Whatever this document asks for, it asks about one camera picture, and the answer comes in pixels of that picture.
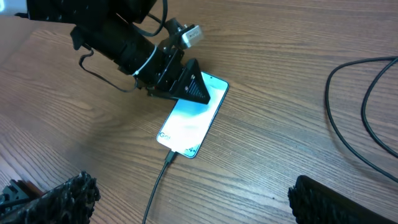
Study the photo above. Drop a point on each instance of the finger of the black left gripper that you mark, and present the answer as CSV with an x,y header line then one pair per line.
x,y
190,85

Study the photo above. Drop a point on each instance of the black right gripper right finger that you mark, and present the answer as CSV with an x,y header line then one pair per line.
x,y
314,203

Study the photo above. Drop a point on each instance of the Samsung Galaxy smartphone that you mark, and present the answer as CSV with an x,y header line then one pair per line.
x,y
188,123

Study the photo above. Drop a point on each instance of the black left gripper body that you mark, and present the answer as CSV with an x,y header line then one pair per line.
x,y
165,69

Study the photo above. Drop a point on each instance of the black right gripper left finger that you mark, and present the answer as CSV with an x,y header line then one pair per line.
x,y
72,202

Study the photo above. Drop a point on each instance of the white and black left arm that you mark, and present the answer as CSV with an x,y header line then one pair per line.
x,y
148,48

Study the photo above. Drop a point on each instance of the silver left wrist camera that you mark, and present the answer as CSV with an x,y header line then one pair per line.
x,y
192,37

